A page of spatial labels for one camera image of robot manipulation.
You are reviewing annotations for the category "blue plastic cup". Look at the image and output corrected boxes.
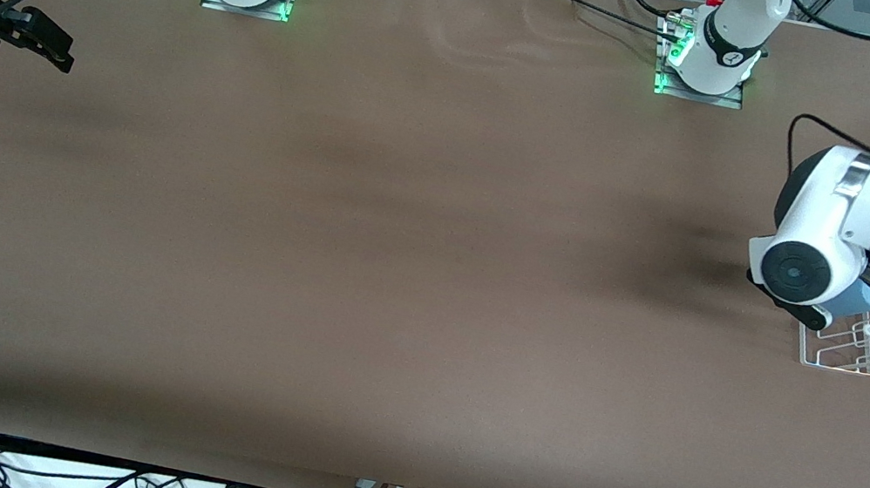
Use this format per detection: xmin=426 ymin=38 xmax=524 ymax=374
xmin=827 ymin=272 xmax=870 ymax=326

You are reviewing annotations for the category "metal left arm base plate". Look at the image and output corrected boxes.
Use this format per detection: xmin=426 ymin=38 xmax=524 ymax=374
xmin=648 ymin=10 xmax=758 ymax=112

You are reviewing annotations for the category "black cable across table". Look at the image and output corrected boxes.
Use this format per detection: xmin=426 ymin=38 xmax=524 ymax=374
xmin=515 ymin=0 xmax=693 ymax=46

